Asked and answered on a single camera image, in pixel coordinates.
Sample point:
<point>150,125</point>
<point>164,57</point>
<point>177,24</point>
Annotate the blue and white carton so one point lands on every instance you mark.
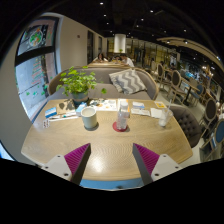
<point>80,109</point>

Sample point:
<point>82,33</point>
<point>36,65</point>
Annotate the small flat blue box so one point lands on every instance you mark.
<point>50,112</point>

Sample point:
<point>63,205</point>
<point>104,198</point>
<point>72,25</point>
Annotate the group of dining chairs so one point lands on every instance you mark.
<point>176,80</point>

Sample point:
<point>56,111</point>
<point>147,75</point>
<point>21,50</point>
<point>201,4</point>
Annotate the clear bottle with white cap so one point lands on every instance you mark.
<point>122,116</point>

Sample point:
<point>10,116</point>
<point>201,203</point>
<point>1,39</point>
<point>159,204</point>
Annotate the blue and white card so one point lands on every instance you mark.
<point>138,105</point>

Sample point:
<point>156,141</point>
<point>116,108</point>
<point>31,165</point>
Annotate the white paper napkin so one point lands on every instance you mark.
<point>155,113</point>

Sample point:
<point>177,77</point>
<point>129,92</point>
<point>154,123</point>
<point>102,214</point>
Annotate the person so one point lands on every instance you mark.
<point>127,61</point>
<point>116,59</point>
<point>101,57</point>

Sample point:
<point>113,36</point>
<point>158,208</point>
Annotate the printed paper sheet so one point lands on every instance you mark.
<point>105,105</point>

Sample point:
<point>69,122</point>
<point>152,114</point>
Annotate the clear plastic cup with straw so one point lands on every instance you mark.
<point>164,118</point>

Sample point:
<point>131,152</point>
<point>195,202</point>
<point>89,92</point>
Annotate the grey tufted chair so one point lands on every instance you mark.
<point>186,125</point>

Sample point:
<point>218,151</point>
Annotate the group of ceiling lights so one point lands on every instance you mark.
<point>151,11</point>

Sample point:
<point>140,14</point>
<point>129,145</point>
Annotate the pale green mug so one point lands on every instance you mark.
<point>89,118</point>

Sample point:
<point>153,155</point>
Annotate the white round column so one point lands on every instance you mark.
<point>120,43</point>

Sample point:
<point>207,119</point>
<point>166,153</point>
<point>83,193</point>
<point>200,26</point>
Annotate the painted window picture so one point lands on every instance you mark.
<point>36,36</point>

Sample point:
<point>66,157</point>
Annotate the small yellow card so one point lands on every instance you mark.
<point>160,104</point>

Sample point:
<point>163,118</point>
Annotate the pill blister pack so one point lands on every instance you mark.
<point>46,123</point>

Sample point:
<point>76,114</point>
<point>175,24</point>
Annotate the grey white chevron cushion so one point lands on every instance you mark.
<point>128,81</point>

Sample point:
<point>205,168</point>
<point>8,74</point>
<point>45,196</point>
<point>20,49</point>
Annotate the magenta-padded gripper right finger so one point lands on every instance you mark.
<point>166,165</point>

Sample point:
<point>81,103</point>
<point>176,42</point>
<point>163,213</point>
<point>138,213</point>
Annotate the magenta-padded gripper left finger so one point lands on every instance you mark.
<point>55,165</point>

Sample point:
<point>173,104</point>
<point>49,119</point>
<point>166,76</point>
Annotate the grey curved sofa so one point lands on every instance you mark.
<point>100,75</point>

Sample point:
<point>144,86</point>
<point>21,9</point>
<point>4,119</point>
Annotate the white tube with green cap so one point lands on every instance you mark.
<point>69,115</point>

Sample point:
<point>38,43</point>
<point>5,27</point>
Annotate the green potted plant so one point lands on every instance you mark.
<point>78,83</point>

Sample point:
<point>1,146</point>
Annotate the flat round red coaster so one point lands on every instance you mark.
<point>115,127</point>

